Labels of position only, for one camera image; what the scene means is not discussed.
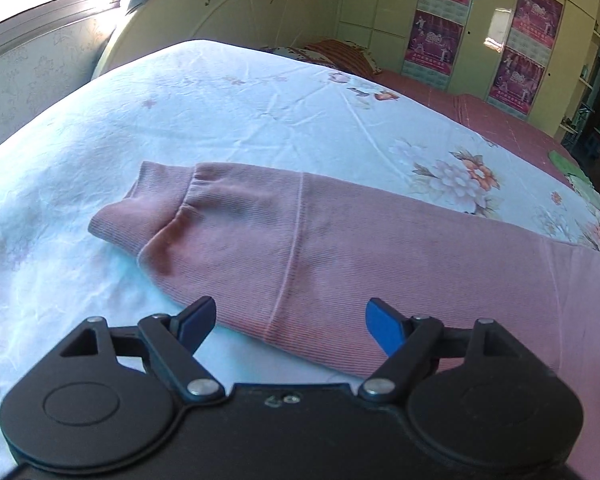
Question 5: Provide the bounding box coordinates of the striped red pillow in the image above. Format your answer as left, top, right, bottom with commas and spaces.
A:
260, 37, 384, 77

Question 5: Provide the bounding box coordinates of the green cloth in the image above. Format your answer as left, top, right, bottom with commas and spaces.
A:
549, 150, 597, 187

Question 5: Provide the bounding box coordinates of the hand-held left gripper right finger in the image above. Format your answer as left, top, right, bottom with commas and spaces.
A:
357, 297, 524, 404

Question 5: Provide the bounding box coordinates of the cream bed headboard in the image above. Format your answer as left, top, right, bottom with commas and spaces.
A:
97, 0, 342, 77

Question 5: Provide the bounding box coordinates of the wall shelf unit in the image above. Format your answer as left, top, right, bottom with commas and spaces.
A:
560, 10, 600, 161

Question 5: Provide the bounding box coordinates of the pink bed cover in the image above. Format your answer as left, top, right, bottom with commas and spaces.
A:
375, 67, 581, 172

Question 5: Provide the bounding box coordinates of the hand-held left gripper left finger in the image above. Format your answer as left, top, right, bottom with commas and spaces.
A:
60, 296, 226, 404

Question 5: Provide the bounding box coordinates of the white floral bedsheet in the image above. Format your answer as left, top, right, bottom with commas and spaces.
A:
0, 39, 600, 480

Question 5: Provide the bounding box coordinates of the pink knit sweater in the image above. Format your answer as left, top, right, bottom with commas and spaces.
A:
87, 160, 600, 480

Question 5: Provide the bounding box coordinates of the cream wardrobe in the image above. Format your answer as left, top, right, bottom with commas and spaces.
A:
337, 0, 600, 136

